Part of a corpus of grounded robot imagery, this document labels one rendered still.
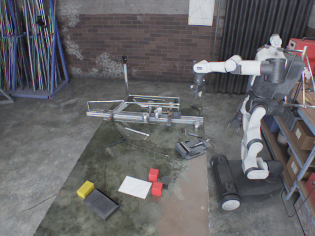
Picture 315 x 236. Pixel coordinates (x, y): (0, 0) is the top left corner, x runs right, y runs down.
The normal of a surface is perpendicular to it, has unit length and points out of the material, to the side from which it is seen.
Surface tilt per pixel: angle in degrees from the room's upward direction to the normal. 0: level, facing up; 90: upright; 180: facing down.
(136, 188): 0
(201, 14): 90
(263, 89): 100
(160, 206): 0
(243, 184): 0
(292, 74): 89
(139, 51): 90
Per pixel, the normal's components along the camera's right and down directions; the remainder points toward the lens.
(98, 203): 0.00, -0.83
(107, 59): -0.15, 0.55
